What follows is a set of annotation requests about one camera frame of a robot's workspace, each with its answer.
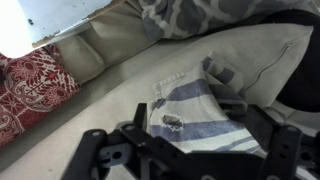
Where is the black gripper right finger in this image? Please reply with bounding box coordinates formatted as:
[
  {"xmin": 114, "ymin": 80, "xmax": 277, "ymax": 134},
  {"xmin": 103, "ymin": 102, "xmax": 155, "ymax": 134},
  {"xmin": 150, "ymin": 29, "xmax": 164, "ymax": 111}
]
[{"xmin": 245, "ymin": 104, "xmax": 320, "ymax": 180}]

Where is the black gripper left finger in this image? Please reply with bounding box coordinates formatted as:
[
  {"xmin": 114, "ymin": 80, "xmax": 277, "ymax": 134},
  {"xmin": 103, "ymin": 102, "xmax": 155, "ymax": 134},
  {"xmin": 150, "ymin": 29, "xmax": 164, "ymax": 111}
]
[{"xmin": 61, "ymin": 102, "xmax": 189, "ymax": 180}]

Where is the grey white striped towel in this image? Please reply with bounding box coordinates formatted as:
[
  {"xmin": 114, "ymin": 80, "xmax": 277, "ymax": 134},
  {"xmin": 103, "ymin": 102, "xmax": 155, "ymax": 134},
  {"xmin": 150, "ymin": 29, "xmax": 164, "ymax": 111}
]
[{"xmin": 146, "ymin": 49, "xmax": 268, "ymax": 157}]

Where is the beige fabric sofa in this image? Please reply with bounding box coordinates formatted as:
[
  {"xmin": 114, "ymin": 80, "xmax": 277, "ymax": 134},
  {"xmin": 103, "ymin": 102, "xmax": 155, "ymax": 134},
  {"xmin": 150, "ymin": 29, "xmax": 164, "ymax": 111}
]
[{"xmin": 0, "ymin": 0, "xmax": 320, "ymax": 180}]

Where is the black rounded object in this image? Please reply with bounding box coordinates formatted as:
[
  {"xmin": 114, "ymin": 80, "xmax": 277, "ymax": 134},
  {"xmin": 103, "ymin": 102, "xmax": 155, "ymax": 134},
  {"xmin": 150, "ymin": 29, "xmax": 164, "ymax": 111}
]
[{"xmin": 259, "ymin": 8, "xmax": 320, "ymax": 114}]

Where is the red white patterned pillow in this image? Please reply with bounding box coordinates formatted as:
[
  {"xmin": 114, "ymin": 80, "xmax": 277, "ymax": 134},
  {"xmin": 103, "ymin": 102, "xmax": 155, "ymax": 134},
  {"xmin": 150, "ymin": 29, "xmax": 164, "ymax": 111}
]
[{"xmin": 0, "ymin": 43, "xmax": 82, "ymax": 148}]

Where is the grey white patterned pillow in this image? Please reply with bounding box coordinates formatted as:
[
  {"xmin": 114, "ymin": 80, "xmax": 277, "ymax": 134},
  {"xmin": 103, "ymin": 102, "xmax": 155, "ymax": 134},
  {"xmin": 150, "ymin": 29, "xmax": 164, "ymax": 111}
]
[{"xmin": 138, "ymin": 0, "xmax": 313, "ymax": 41}]

